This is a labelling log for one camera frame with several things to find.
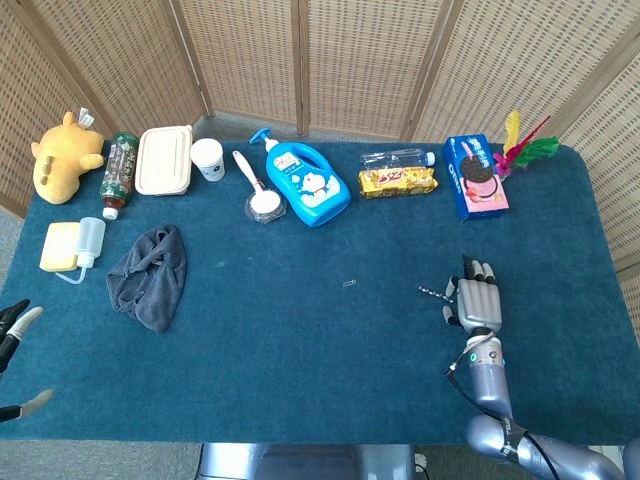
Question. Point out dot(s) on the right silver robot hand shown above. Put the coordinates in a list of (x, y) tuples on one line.
[(480, 302)]

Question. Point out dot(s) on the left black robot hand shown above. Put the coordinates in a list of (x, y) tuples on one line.
[(10, 330)]

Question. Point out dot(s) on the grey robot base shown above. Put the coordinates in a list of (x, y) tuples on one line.
[(310, 462)]

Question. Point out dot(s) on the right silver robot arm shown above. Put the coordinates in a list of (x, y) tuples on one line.
[(490, 380)]

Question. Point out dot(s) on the small metal paper clip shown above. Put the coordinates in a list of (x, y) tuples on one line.
[(349, 283)]

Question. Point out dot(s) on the yellow sponge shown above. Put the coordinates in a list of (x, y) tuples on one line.
[(59, 247)]

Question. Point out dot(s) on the blue Oreo box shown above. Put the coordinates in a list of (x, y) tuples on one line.
[(477, 185)]

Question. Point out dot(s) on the white squeeze wash bottle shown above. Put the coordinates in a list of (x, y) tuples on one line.
[(91, 240)]

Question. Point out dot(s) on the yellow biscuit pack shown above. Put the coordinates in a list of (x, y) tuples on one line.
[(397, 182)]

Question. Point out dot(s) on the dark grey towel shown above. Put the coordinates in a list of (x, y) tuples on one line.
[(150, 280)]

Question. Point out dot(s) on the colourful feather shuttlecock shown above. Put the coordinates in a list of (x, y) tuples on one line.
[(530, 150)]

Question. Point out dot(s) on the clear plastic water bottle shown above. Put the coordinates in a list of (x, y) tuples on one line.
[(395, 159)]

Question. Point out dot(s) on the yellow plush toy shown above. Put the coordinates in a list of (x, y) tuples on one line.
[(60, 160)]

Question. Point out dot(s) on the blue table cover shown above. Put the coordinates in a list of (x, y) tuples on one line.
[(300, 360)]

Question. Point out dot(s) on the brown tea bottle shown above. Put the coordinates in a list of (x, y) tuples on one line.
[(120, 170)]

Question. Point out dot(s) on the blue detergent pump bottle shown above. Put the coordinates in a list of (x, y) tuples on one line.
[(310, 190)]

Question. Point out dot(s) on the beige lidded food container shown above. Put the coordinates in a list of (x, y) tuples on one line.
[(162, 162)]

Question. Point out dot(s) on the woven rattan folding screen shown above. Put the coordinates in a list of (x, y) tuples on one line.
[(370, 65)]

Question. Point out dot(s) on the white paper cup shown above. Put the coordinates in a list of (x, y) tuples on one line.
[(209, 160)]

